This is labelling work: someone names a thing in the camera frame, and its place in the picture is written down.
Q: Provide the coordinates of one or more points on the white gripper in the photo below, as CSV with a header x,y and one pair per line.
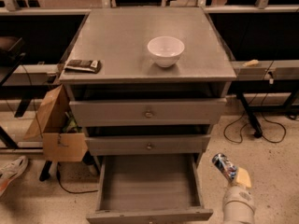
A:
x,y
238,197

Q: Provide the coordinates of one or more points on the redbull can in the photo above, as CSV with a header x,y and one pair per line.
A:
x,y
225,166

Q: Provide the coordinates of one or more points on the grey middle drawer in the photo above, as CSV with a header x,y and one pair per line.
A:
x,y
148,144

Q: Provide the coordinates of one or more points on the grey drawer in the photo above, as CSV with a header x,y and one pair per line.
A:
x,y
147,112
149,189
148,144

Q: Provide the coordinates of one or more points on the grey top drawer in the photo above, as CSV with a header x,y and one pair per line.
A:
x,y
147,112

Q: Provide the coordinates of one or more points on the grey bottom drawer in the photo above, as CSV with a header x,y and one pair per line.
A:
x,y
149,189

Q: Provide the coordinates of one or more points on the grey drawer cabinet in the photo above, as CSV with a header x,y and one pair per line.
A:
x,y
118,38

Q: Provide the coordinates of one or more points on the yellow foam scrap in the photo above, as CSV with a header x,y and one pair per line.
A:
x,y
250,63

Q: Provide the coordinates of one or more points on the white ceramic bowl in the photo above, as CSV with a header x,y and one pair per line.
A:
x,y
165,50

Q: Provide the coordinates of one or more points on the brown cardboard box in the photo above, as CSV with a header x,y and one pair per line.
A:
x,y
49,125

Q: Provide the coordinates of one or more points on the dark snack bar packet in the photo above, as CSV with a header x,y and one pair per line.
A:
x,y
91,66

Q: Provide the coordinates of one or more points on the white sneaker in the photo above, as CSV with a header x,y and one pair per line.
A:
x,y
11,171

